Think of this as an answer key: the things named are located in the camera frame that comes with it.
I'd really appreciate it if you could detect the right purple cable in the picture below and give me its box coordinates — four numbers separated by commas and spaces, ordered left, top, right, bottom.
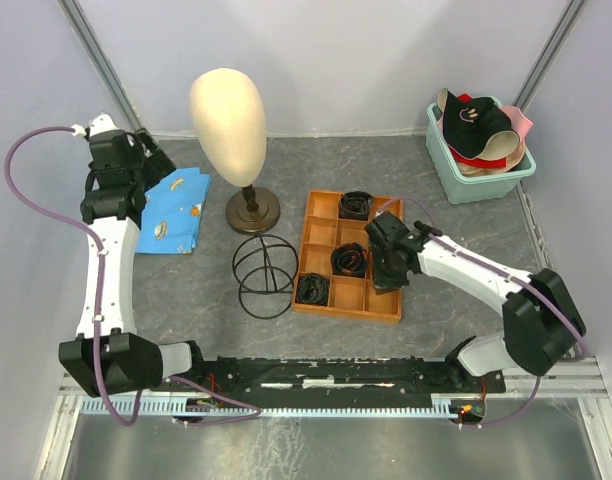
370, 196, 591, 429

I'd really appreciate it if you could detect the rolled black belt top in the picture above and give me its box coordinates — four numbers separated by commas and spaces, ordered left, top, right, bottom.
338, 191, 374, 221

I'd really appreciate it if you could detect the rolled black belt middle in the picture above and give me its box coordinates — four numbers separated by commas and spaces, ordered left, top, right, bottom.
330, 242, 369, 278

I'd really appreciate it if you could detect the rolled black belt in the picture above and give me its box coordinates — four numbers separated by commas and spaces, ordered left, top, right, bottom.
338, 191, 374, 221
330, 242, 369, 278

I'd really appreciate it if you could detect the teal plastic bin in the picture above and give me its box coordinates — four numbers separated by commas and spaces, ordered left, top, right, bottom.
426, 103, 536, 204

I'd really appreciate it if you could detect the beige bucket hat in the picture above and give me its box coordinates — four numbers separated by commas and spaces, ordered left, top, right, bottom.
451, 143, 526, 177

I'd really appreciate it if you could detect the red bucket hat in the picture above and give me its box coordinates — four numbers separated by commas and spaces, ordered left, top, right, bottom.
448, 92, 510, 171

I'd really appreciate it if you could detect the wooden compartment tray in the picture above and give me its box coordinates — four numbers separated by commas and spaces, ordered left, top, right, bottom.
292, 190, 402, 323

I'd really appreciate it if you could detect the pink bucket hat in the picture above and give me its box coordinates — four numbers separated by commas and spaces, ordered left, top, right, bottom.
500, 106, 533, 144

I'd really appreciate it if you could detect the black smiley bucket hat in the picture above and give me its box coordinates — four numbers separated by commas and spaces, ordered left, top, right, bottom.
437, 88, 521, 156

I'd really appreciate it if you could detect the blue patterned cloth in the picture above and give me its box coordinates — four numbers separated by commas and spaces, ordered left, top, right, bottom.
136, 167, 211, 255

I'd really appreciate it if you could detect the rolled dark belt bottom-left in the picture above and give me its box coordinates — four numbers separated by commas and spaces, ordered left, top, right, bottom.
296, 273, 330, 306

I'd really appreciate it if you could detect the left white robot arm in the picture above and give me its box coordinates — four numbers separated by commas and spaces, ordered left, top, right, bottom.
58, 113, 207, 398

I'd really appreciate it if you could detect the black wire hat stand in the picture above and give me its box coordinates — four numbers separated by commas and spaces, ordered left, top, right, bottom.
231, 233, 298, 320

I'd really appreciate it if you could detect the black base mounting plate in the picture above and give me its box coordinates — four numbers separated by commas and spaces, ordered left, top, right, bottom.
183, 357, 506, 408

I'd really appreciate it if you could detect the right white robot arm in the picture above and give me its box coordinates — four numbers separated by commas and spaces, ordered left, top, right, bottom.
365, 211, 587, 391

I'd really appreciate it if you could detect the beige mannequin head stand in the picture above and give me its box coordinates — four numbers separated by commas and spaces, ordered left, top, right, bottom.
189, 68, 281, 235

